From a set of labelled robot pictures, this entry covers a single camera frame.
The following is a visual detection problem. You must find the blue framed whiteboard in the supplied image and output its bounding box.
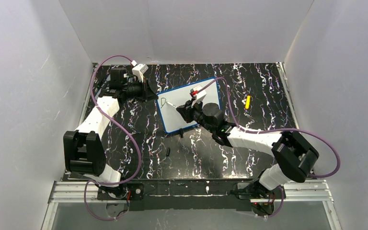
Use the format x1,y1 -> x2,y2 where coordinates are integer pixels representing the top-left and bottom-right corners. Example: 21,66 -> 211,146
155,77 -> 222,134

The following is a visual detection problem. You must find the black marker cap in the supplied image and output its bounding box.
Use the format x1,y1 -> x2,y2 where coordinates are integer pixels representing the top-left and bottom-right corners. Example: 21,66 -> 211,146
166,148 -> 171,157

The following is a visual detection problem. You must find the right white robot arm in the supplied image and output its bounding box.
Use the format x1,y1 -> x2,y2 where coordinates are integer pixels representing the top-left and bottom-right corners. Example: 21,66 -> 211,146
176,100 -> 319,192

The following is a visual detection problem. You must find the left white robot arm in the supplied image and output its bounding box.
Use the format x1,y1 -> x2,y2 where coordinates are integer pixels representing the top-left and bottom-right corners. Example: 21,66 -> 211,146
63,64 -> 158,188

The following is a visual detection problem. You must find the yellow marker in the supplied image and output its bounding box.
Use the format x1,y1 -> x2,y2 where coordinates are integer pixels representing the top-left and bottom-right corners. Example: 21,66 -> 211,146
245,95 -> 251,110

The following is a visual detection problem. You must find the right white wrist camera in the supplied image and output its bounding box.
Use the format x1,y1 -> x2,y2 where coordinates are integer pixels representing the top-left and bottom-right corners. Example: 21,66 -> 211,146
190,85 -> 207,106

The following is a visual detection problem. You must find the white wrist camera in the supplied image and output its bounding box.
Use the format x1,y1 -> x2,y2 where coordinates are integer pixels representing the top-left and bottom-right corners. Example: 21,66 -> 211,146
130,60 -> 149,82
190,85 -> 207,106

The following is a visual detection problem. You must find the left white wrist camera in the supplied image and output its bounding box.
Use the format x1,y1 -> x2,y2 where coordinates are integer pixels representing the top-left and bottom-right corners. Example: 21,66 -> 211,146
130,60 -> 149,82

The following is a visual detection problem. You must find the whiteboard wire stand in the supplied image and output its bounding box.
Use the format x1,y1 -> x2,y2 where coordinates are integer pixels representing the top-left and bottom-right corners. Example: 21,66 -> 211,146
179,128 -> 184,138

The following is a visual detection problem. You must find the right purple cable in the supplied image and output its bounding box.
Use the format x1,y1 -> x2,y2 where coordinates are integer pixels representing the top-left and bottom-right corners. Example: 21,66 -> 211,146
195,77 -> 342,218

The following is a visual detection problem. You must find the purple cable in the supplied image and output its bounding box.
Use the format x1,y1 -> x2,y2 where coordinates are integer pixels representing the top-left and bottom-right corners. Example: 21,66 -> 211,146
195,77 -> 342,218
83,55 -> 143,222

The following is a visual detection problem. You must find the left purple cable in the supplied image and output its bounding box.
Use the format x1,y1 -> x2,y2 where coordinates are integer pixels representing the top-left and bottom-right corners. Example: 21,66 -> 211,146
83,55 -> 143,222

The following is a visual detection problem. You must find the aluminium front rail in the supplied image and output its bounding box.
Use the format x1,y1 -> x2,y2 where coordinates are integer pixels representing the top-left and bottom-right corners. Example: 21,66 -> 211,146
48,180 -> 333,203

